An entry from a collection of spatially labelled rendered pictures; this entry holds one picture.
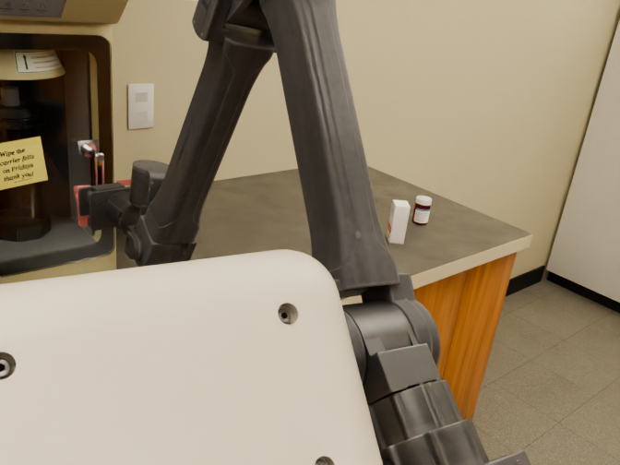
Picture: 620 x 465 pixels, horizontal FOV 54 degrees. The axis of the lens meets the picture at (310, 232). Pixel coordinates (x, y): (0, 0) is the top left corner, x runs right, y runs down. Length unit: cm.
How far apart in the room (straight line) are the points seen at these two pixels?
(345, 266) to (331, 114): 14
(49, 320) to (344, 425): 14
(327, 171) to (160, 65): 117
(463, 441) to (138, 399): 27
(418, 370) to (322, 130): 22
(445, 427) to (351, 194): 20
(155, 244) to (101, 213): 19
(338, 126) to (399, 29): 167
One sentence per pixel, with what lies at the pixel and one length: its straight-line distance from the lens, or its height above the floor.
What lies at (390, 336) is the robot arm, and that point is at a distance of 50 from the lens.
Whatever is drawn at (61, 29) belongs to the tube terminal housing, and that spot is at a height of 140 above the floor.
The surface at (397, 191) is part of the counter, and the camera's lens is 187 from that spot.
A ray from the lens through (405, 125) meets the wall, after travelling 234.
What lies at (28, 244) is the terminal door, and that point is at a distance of 115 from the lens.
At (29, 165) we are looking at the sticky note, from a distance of 110.
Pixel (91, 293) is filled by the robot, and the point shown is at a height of 139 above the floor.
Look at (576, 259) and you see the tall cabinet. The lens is 372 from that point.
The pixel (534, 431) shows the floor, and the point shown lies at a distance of 261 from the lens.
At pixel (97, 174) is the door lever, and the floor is 117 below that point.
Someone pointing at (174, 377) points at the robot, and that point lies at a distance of 27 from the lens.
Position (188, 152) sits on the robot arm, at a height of 130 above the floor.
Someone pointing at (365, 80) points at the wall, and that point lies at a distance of 212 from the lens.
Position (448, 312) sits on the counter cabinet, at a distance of 161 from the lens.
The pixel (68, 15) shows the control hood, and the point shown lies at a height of 142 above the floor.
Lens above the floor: 152
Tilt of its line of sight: 23 degrees down
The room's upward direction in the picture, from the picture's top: 7 degrees clockwise
